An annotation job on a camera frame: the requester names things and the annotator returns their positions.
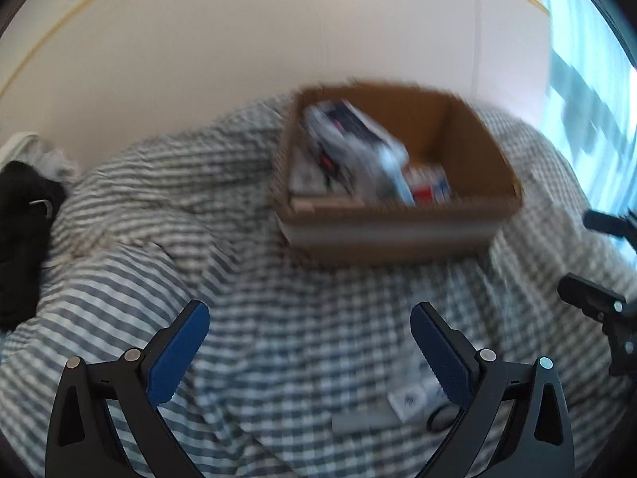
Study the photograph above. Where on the brown cardboard box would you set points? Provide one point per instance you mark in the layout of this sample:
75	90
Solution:
398	239

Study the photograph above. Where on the red white box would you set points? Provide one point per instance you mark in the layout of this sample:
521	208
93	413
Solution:
428	184

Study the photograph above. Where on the grey white checked blanket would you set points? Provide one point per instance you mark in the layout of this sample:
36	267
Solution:
249	284

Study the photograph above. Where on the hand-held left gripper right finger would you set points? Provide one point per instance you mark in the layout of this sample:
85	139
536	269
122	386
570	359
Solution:
443	353

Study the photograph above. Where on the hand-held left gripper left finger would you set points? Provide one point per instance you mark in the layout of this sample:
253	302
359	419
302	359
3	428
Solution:
179	353

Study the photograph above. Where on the black cloth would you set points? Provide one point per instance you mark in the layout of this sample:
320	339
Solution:
22	239

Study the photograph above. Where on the white blue small packet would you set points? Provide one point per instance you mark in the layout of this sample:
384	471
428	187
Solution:
413	399

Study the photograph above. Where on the bright window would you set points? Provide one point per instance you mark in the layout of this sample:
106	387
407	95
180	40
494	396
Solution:
587	84

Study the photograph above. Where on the black round small object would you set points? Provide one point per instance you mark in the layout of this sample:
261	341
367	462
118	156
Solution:
442	418

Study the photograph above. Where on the white cloth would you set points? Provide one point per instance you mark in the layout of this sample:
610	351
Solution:
30	152

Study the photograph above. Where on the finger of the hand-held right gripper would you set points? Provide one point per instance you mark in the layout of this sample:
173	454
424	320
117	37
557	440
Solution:
607	221
592	294

